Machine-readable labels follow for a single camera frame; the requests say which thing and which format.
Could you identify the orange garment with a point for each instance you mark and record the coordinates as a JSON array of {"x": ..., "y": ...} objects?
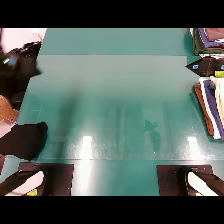
[{"x": 203, "y": 108}]

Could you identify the white garment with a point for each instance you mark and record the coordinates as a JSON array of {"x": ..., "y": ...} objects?
[{"x": 210, "y": 115}]

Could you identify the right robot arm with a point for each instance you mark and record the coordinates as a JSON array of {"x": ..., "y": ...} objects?
[{"x": 196, "y": 181}]

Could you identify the black garment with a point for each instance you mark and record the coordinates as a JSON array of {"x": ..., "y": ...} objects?
[{"x": 23, "y": 140}]

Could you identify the cream garment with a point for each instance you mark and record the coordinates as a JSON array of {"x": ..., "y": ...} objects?
[{"x": 219, "y": 93}]

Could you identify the purple garment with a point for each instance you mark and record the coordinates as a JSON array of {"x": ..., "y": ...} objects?
[
  {"x": 213, "y": 100},
  {"x": 206, "y": 41}
]

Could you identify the green garment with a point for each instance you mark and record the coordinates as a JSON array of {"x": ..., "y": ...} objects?
[{"x": 196, "y": 45}]

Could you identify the mauve garment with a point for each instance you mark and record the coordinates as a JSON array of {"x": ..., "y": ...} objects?
[{"x": 215, "y": 33}]

